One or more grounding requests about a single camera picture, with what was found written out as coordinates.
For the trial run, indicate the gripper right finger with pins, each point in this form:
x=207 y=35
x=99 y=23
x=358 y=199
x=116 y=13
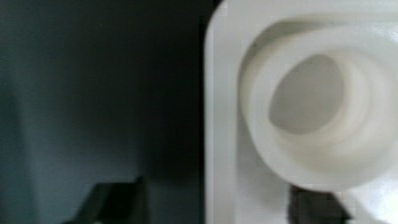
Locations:
x=315 y=208

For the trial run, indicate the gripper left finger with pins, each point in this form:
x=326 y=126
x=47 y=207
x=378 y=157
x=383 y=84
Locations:
x=115 y=205

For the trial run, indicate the white desk top tray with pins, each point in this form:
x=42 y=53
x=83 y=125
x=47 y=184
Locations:
x=301 y=108

